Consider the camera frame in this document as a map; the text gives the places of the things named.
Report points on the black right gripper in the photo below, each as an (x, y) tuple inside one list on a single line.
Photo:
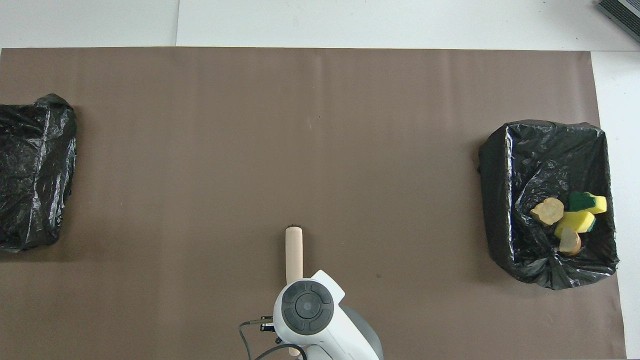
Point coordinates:
[(267, 323)]

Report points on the beige hand brush black bristles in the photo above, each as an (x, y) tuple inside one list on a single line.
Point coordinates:
[(294, 255)]

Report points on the pale sliced bread toy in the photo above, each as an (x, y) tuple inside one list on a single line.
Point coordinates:
[(547, 211)]

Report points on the orange striped croissant toy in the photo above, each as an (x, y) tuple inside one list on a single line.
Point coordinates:
[(570, 243)]

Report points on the notched yellow sponge piece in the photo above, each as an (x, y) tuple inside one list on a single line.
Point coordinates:
[(575, 221)]

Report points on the green topped yellow sponge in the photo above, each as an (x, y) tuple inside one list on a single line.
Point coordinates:
[(582, 201)]

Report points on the bin lined with black bag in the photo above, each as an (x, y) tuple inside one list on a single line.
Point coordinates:
[(525, 165), (30, 175)]

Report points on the brown paper table mat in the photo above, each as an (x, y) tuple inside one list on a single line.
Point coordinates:
[(200, 125)]

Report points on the dark grey ribbed device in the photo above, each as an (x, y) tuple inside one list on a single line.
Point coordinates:
[(622, 12)]

